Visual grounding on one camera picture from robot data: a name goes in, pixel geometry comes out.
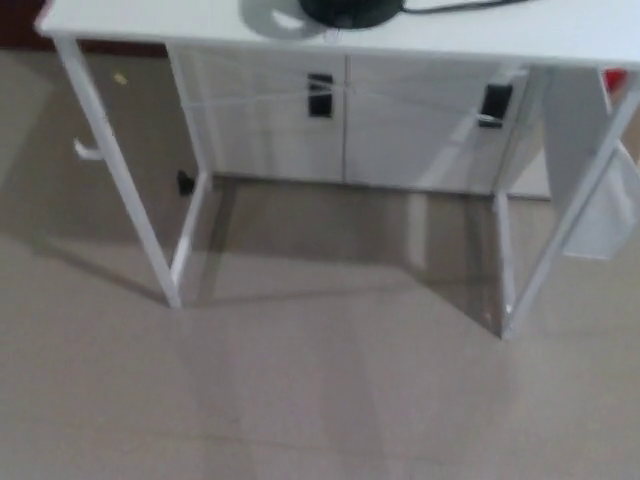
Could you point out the white cabinet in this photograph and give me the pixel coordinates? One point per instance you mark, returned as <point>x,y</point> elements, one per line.
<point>400,140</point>

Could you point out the small black floor object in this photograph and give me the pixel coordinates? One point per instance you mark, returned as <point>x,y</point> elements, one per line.
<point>185,182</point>

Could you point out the black electric kettle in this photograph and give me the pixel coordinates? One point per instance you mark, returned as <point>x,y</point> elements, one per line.
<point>350,12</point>

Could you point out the white hook on table leg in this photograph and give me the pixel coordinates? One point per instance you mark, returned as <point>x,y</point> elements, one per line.
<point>85,152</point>

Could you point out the yellow scrap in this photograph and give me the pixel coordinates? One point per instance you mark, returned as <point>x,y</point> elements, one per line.
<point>119,78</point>

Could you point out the red object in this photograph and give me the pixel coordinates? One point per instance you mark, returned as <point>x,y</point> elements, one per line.
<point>615,80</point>

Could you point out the dark brown wooden panel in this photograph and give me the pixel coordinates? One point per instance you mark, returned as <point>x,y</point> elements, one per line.
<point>20,20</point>

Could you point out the white table with metal frame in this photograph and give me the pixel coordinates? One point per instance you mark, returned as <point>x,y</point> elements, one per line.
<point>150,25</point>

